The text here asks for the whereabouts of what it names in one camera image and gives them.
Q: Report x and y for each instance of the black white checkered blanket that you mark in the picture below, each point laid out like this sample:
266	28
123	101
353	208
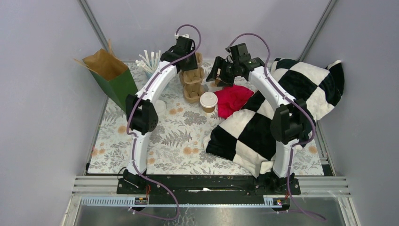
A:
245	136

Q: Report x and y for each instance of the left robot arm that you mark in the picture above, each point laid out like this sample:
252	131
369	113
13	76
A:
141	114

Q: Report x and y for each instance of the green brown paper bag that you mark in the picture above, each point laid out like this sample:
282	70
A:
112	75

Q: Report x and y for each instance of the red cloth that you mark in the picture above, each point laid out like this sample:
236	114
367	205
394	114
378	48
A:
231	99

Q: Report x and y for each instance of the floral table mat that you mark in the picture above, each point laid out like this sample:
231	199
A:
175	146

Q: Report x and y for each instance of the white plastic cup lid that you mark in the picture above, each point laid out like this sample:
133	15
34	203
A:
160	107

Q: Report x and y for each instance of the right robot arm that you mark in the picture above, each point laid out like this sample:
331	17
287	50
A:
290	116

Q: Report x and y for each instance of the stack of brown paper cups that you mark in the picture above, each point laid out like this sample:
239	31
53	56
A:
218	83

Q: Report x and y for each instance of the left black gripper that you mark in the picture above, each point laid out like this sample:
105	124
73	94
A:
192	64

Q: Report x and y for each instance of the brown paper coffee cup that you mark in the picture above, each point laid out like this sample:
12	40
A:
208	101

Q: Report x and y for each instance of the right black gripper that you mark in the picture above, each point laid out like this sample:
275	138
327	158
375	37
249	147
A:
220	63

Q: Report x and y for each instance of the light blue straw cup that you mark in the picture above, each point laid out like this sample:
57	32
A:
148	74

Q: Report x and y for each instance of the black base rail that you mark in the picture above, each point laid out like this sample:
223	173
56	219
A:
207	189

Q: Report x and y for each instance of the brown cardboard cup carrier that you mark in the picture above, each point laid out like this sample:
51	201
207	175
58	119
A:
192	92

